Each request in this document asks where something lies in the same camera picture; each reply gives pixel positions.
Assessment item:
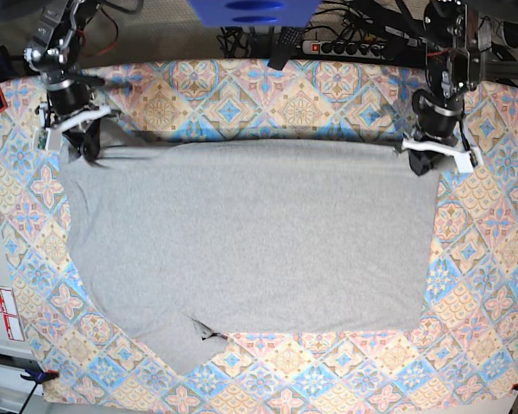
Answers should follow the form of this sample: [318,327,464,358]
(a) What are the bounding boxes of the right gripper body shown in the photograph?
[46,77,102,127]

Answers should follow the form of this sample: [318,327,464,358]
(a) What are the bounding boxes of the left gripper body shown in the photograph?
[412,92,464,147]

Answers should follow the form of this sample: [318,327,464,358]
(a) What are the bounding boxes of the grey T-shirt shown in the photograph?
[59,140,439,373]

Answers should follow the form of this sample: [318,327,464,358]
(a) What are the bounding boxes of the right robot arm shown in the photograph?
[24,1,111,163]

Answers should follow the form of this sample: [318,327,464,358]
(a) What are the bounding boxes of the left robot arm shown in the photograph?
[401,1,483,176]

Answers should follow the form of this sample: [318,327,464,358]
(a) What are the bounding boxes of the black power strip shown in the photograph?
[300,40,386,60]

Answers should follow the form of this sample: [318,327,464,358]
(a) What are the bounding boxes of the red white labels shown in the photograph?
[0,286,24,342]

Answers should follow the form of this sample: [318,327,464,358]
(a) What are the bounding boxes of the patterned tile tablecloth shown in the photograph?
[0,60,518,413]

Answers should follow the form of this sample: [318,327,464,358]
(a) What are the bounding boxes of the blue clamp bottom left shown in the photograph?
[20,368,60,385]

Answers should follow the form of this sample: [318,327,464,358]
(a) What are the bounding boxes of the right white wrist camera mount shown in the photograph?
[32,102,116,152]

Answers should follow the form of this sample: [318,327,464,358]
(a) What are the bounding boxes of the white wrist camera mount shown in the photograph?
[32,102,116,152]
[395,133,484,174]

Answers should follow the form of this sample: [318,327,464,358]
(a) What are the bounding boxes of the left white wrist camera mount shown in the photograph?
[395,133,484,174]

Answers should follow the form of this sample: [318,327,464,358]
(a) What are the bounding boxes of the black remote-like bracket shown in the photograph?
[268,27,305,71]

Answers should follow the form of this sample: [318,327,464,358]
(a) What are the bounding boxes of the blue plastic mount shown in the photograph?
[188,0,320,28]

